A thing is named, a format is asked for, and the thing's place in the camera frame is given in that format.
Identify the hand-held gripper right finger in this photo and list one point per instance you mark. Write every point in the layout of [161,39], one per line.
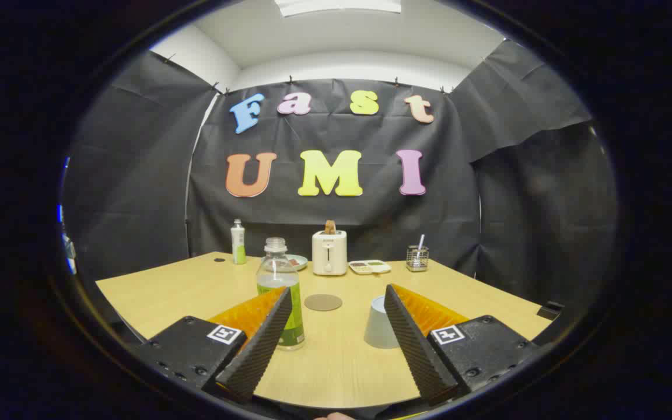
[415,350]

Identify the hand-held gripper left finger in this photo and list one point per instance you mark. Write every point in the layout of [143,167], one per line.
[260,350]

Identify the light blue cup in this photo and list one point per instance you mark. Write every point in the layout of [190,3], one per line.
[378,326]

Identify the round brown coaster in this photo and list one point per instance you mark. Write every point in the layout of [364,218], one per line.
[323,302]

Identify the green label juice bottle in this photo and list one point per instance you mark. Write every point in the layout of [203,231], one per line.
[276,268]

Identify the small white green bottle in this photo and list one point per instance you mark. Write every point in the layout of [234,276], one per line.
[238,245]

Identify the wooden table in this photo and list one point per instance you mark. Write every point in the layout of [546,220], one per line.
[336,373]

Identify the white divided snack tray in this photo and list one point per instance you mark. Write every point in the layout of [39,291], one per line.
[370,267]

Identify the pale green plate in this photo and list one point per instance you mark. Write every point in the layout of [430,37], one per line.
[299,262]

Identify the white straw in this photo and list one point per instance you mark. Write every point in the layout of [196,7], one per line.
[421,242]

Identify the white toaster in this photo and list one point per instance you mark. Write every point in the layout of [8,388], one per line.
[329,256]

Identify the bread slice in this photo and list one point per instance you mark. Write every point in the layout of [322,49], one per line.
[330,227]

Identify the black table clamp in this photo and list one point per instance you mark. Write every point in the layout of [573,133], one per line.
[550,310]

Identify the ceiling light panel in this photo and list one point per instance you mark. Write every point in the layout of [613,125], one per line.
[336,6]

